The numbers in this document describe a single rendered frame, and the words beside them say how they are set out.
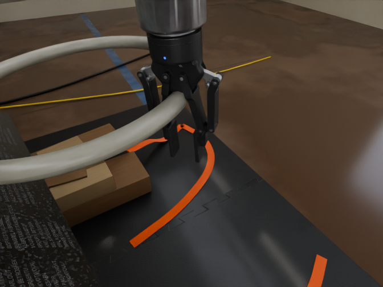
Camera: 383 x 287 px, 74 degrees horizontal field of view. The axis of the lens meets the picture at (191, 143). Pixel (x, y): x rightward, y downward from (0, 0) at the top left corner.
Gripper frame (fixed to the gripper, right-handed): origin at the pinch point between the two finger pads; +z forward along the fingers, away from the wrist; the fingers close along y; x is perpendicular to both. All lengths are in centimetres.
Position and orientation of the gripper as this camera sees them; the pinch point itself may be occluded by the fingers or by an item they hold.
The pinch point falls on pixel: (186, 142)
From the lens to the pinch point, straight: 47.4
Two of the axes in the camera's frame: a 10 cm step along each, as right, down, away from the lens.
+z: 0.7, 7.6, 6.5
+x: -3.4, 6.3, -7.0
